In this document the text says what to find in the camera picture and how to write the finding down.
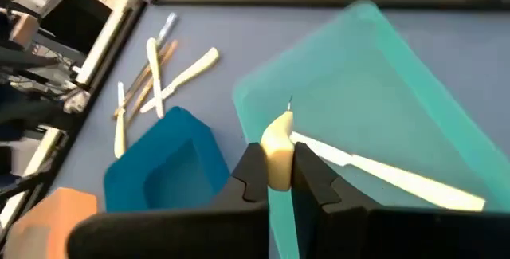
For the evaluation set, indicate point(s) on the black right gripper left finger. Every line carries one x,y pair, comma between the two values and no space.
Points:
239,219

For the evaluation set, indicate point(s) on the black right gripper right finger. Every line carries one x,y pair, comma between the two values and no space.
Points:
326,227

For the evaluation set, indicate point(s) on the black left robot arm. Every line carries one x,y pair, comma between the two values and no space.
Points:
28,111

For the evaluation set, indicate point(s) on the blue plastic bin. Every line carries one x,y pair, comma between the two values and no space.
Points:
175,151

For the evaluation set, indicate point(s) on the green translucent plastic bin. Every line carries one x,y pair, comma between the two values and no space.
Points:
358,71

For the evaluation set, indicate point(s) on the orange translucent plastic bin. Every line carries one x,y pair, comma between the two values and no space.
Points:
44,227

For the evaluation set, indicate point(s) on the black cabinet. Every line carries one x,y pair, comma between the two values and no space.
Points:
75,20

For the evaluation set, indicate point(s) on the brown cardboard box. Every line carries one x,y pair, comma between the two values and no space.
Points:
24,30

